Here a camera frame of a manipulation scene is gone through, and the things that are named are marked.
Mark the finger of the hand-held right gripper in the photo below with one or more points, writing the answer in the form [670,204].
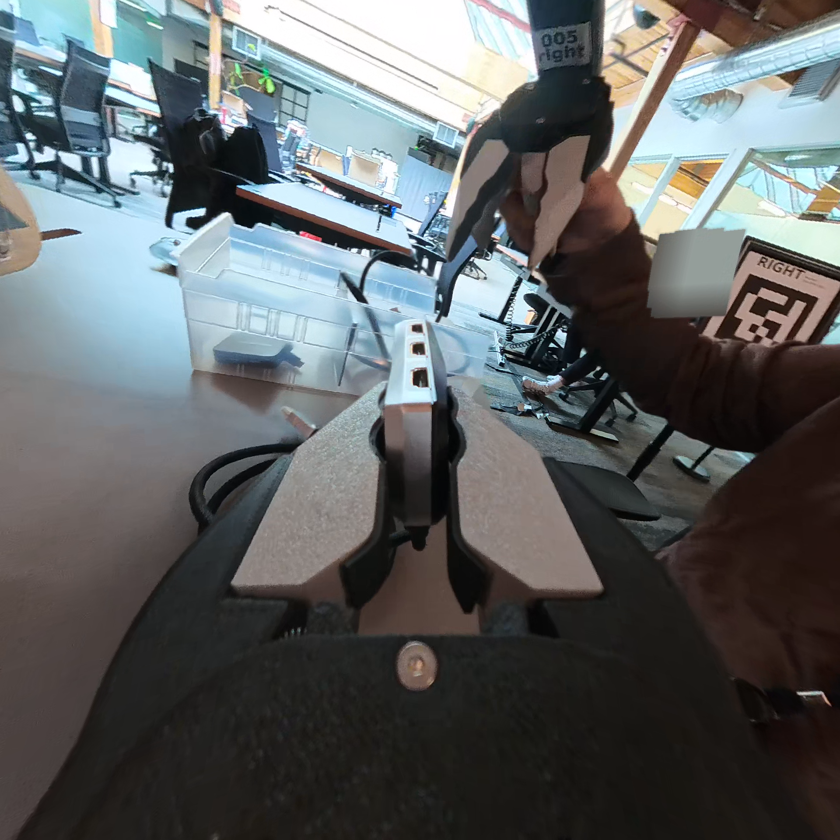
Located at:
[554,190]
[482,190]

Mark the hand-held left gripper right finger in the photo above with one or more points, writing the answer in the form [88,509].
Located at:
[525,525]

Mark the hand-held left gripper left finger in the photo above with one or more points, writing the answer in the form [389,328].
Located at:
[315,518]

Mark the silver hdmi switch box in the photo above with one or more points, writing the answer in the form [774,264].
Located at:
[410,446]

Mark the clear plastic bin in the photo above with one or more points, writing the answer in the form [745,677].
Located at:
[262,289]

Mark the person's right forearm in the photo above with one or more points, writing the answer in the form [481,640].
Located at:
[689,367]

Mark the person's right hand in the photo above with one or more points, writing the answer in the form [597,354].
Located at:
[515,220]

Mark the brown edged office desk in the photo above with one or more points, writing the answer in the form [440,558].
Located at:
[315,210]

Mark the dark flat device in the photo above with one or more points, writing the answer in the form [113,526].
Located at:
[256,351]

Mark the framed marker sign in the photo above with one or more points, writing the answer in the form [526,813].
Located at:
[774,302]

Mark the black office chair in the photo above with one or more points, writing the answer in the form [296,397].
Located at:
[88,98]
[190,151]

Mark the wooden support post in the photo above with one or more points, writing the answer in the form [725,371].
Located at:
[663,85]

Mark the silver corrugated duct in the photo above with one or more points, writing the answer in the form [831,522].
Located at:
[741,72]

